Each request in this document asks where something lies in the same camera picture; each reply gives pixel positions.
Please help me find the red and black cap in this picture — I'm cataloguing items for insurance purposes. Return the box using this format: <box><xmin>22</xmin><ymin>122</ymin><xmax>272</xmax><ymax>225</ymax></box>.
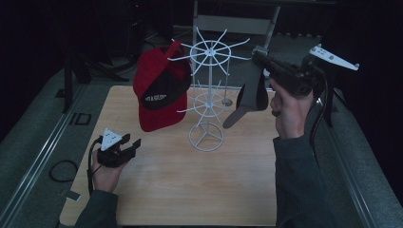
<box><xmin>132</xmin><ymin>40</ymin><xmax>193</xmax><ymax>133</ymax></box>

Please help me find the black metal stand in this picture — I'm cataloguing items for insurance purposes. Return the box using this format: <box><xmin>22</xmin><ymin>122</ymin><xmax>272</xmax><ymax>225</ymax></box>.
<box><xmin>54</xmin><ymin>51</ymin><xmax>130</xmax><ymax>114</ymax></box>

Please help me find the grey metal frame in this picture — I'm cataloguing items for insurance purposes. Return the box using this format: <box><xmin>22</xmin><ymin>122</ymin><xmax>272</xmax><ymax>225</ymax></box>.
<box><xmin>191</xmin><ymin>0</ymin><xmax>336</xmax><ymax>52</ymax></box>

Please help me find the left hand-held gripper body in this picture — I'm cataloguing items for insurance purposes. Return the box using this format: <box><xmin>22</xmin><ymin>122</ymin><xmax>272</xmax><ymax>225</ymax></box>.
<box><xmin>96</xmin><ymin>127</ymin><xmax>138</xmax><ymax>169</ymax></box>

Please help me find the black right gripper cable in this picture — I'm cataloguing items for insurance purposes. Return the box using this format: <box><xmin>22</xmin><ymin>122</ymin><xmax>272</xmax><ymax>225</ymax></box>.
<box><xmin>309</xmin><ymin>67</ymin><xmax>331</xmax><ymax>169</ymax></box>

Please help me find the black rectangular bracket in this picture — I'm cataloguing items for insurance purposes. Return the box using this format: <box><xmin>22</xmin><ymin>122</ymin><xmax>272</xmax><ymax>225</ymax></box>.
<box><xmin>68</xmin><ymin>111</ymin><xmax>93</xmax><ymax>126</ymax></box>

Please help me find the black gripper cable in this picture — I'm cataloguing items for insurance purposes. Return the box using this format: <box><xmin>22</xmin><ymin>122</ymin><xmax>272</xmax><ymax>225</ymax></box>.
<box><xmin>309</xmin><ymin>67</ymin><xmax>331</xmax><ymax>169</ymax></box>
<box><xmin>86</xmin><ymin>136</ymin><xmax>105</xmax><ymax>197</ymax></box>

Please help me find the aluminium rail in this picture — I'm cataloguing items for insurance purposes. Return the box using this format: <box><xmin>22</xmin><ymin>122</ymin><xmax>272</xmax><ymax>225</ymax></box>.
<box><xmin>326</xmin><ymin>124</ymin><xmax>378</xmax><ymax>228</ymax></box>
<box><xmin>0</xmin><ymin>85</ymin><xmax>87</xmax><ymax>227</ymax></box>

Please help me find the dark grey cap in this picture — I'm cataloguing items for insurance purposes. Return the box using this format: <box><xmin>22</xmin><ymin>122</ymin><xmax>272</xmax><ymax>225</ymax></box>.
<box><xmin>221</xmin><ymin>46</ymin><xmax>271</xmax><ymax>130</ymax></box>

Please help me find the black coiled cable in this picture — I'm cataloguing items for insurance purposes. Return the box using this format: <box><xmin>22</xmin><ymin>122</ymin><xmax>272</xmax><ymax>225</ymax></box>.
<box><xmin>48</xmin><ymin>159</ymin><xmax>80</xmax><ymax>183</ymax></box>

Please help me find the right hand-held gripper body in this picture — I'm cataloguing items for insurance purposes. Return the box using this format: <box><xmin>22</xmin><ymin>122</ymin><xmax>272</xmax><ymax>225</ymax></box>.
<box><xmin>265</xmin><ymin>44</ymin><xmax>361</xmax><ymax>98</ymax></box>

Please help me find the white wire hat rack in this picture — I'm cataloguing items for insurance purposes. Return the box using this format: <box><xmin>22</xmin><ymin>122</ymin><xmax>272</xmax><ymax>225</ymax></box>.
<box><xmin>166</xmin><ymin>27</ymin><xmax>253</xmax><ymax>153</ymax></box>

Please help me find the person's left hand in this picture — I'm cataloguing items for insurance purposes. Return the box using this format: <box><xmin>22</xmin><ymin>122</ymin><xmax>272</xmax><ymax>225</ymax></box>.
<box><xmin>91</xmin><ymin>151</ymin><xmax>128</xmax><ymax>194</ymax></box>

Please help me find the person's right hand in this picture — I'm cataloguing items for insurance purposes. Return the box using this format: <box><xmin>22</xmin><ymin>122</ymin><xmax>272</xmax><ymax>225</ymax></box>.
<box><xmin>269</xmin><ymin>78</ymin><xmax>316</xmax><ymax>141</ymax></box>

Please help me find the small grey tape piece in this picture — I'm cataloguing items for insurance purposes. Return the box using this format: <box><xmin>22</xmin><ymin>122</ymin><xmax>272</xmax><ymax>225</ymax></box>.
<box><xmin>66</xmin><ymin>190</ymin><xmax>82</xmax><ymax>202</ymax></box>

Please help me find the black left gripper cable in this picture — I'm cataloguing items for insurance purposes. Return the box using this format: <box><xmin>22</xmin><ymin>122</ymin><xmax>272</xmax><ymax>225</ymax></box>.
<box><xmin>86</xmin><ymin>136</ymin><xmax>105</xmax><ymax>197</ymax></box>

